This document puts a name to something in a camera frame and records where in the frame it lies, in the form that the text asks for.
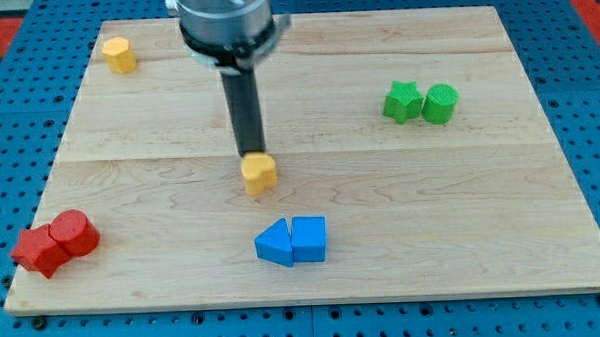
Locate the wooden board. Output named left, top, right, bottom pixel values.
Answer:
left=5, top=7, right=600, bottom=316

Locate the red cylinder block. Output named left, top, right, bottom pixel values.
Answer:
left=50, top=209, right=100, bottom=257

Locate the yellow hexagon block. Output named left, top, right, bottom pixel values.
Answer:
left=102, top=37, right=137, bottom=74

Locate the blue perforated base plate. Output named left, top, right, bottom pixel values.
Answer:
left=0, top=0, right=600, bottom=337

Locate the blue triangle block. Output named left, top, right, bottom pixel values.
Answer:
left=254, top=218, right=294, bottom=267

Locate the blue cube block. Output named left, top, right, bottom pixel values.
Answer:
left=291, top=216, right=327, bottom=263

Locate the green star block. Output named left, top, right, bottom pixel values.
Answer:
left=382, top=80, right=425, bottom=124

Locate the red star block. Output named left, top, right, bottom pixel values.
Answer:
left=10, top=223, right=72, bottom=278

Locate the yellow heart block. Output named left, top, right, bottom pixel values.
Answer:
left=241, top=152, right=278, bottom=196

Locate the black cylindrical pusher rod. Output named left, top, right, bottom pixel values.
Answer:
left=221, top=69, right=266, bottom=158

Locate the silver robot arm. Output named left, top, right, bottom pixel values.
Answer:
left=165, top=0, right=291, bottom=157

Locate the green cylinder block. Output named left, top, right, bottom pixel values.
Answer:
left=422, top=83, right=460, bottom=125

